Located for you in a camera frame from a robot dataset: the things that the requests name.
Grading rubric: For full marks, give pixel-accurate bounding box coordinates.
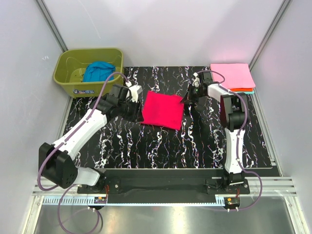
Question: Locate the folded light teal t shirt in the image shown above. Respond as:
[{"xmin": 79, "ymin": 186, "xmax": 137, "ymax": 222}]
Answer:
[{"xmin": 243, "ymin": 91, "xmax": 254, "ymax": 95}]

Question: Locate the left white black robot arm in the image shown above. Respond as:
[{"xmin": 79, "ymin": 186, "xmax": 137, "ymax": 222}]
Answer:
[{"xmin": 37, "ymin": 82, "xmax": 143, "ymax": 193}]

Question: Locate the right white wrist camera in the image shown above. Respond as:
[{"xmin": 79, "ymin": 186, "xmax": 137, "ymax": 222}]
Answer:
[{"xmin": 192, "ymin": 72, "xmax": 200, "ymax": 87}]

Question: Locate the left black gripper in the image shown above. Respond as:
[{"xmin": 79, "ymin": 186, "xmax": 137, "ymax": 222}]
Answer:
[{"xmin": 118, "ymin": 97, "xmax": 144, "ymax": 123}]

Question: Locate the folded orange t shirt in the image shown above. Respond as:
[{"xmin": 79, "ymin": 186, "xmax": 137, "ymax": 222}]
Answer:
[{"xmin": 230, "ymin": 88, "xmax": 254, "ymax": 93}]

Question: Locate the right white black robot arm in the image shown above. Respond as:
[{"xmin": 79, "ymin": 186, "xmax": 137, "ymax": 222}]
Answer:
[{"xmin": 181, "ymin": 70, "xmax": 249, "ymax": 193}]

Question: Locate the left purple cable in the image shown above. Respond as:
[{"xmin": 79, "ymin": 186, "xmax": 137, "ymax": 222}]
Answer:
[{"xmin": 36, "ymin": 72, "xmax": 131, "ymax": 232}]

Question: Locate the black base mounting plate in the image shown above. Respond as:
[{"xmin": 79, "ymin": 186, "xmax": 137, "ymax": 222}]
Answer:
[{"xmin": 77, "ymin": 169, "xmax": 260, "ymax": 206}]

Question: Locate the aluminium frame rail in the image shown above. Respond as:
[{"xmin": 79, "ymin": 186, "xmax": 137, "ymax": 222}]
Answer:
[{"xmin": 247, "ymin": 177, "xmax": 297, "ymax": 196}]

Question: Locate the teal blue t shirt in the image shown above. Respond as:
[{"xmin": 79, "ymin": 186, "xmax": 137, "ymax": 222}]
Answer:
[{"xmin": 82, "ymin": 61, "xmax": 116, "ymax": 82}]

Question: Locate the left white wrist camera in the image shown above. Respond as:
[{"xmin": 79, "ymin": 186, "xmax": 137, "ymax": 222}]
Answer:
[{"xmin": 125, "ymin": 81, "xmax": 142, "ymax": 102}]

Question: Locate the olive green plastic bin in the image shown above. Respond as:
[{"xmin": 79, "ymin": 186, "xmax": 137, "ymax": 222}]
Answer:
[{"xmin": 53, "ymin": 48, "xmax": 123, "ymax": 98}]

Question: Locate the magenta t shirt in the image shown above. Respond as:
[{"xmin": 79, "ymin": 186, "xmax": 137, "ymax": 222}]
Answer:
[{"xmin": 141, "ymin": 91, "xmax": 184, "ymax": 131}]

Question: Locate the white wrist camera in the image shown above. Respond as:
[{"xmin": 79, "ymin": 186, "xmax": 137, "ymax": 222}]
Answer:
[
  {"xmin": 125, "ymin": 81, "xmax": 142, "ymax": 102},
  {"xmin": 192, "ymin": 72, "xmax": 200, "ymax": 87}
]

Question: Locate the white slotted cable duct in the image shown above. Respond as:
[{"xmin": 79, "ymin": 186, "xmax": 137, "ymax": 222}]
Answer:
[{"xmin": 43, "ymin": 195, "xmax": 108, "ymax": 206}]

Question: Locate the folded pink t shirt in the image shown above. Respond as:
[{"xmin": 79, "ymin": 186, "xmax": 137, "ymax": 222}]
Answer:
[{"xmin": 210, "ymin": 63, "xmax": 255, "ymax": 89}]

